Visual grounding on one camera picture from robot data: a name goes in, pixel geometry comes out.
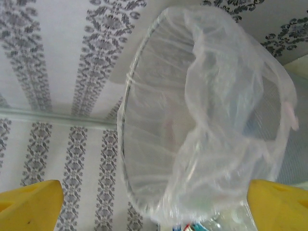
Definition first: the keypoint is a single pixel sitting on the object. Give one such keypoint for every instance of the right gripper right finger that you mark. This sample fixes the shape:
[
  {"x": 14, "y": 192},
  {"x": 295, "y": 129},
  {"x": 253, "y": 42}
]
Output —
[{"x": 279, "y": 211}]

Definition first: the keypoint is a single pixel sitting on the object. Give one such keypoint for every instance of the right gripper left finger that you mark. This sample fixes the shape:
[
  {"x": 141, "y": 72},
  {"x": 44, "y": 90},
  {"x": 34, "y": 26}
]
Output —
[{"x": 29, "y": 209}]

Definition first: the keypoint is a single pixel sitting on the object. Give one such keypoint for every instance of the crushed bottle pink-blue label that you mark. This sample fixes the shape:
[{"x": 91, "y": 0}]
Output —
[{"x": 192, "y": 227}]

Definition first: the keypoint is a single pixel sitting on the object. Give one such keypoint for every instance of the grey mesh waste bin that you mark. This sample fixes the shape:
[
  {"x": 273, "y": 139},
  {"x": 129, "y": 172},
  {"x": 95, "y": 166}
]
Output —
[{"x": 144, "y": 120}]

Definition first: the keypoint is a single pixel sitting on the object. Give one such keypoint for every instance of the clear plastic bin liner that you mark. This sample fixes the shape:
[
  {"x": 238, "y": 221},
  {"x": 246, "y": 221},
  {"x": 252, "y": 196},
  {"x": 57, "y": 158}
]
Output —
[{"x": 216, "y": 96}]

